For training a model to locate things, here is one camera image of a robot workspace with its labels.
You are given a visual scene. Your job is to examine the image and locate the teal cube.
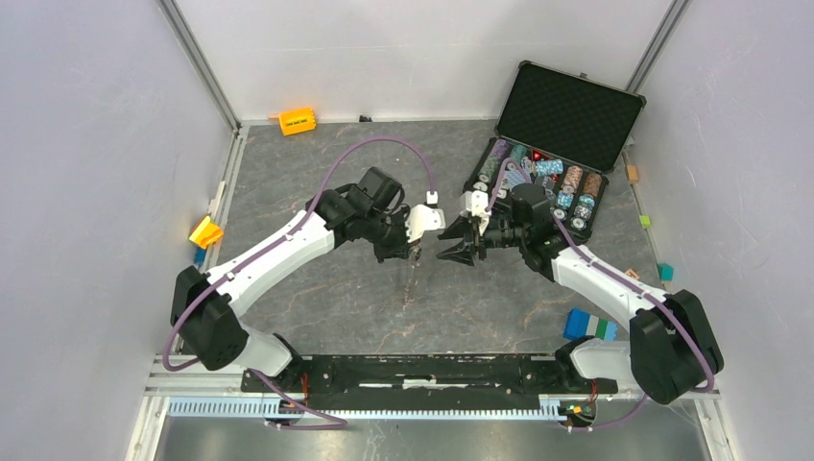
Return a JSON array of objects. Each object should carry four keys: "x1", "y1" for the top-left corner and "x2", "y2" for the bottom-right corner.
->
[{"x1": 657, "y1": 262, "x2": 675, "y2": 282}]

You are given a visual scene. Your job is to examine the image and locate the small blue block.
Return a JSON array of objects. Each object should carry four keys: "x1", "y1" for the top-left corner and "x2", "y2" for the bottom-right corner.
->
[{"x1": 193, "y1": 248, "x2": 207, "y2": 267}]

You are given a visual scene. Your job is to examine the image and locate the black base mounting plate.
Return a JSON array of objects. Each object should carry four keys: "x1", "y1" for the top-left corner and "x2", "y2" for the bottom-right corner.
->
[{"x1": 272, "y1": 352, "x2": 619, "y2": 411}]

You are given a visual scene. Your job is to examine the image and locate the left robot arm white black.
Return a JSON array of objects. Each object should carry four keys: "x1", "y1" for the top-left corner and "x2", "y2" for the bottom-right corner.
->
[{"x1": 170, "y1": 167, "x2": 412, "y2": 392}]

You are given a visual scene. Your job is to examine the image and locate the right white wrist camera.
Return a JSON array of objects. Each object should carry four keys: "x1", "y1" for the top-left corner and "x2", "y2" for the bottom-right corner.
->
[{"x1": 459, "y1": 190, "x2": 491, "y2": 236}]

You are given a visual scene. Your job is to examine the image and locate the orange small cube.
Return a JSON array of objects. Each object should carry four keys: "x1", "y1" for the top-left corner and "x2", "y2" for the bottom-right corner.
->
[{"x1": 626, "y1": 164, "x2": 639, "y2": 184}]

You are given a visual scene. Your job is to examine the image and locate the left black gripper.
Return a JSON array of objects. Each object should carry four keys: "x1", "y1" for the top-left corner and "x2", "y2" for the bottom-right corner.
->
[{"x1": 362, "y1": 206, "x2": 422, "y2": 264}]

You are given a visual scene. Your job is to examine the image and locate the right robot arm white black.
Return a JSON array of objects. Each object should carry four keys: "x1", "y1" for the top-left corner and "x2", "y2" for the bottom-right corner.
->
[{"x1": 438, "y1": 183, "x2": 724, "y2": 404}]

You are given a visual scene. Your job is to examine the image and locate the blue white green block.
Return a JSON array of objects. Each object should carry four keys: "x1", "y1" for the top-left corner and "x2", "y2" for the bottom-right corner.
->
[{"x1": 563, "y1": 308, "x2": 619, "y2": 341}]

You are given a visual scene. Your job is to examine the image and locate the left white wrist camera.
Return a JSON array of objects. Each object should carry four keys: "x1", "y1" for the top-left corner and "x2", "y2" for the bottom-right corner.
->
[{"x1": 405, "y1": 191, "x2": 446, "y2": 244}]

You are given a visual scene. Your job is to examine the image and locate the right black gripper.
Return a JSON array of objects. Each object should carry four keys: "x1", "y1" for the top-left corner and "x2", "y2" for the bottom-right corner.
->
[{"x1": 437, "y1": 214, "x2": 528, "y2": 268}]

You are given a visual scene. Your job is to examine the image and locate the black poker chip case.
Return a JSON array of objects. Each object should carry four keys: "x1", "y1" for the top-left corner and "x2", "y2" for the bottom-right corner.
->
[{"x1": 463, "y1": 61, "x2": 647, "y2": 241}]

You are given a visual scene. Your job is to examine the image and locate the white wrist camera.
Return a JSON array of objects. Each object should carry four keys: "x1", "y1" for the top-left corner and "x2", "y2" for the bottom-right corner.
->
[
  {"x1": 405, "y1": 191, "x2": 446, "y2": 244},
  {"x1": 459, "y1": 190, "x2": 491, "y2": 236}
]

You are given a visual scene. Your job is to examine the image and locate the large metal disc keyring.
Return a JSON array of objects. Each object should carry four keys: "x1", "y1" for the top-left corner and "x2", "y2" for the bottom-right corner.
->
[{"x1": 402, "y1": 253, "x2": 420, "y2": 310}]

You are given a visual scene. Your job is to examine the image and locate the orange plastic block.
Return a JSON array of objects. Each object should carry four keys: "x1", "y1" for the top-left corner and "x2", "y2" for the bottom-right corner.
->
[{"x1": 277, "y1": 108, "x2": 317, "y2": 136}]

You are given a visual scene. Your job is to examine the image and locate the yellow orange block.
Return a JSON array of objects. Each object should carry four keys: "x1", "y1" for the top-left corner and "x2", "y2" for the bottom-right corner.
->
[{"x1": 188, "y1": 215, "x2": 224, "y2": 250}]

